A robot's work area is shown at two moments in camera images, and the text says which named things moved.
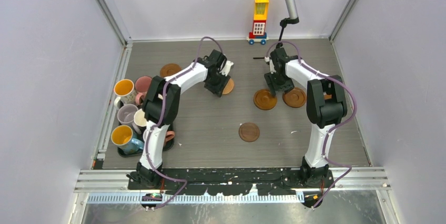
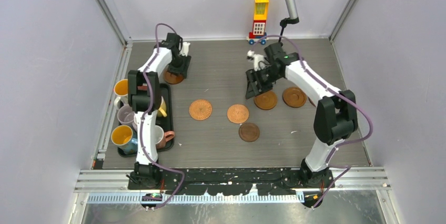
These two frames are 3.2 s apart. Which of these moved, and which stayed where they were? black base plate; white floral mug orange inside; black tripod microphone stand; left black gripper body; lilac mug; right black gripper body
Moved: right black gripper body; left black gripper body
Stayed: black base plate; white floral mug orange inside; lilac mug; black tripod microphone stand
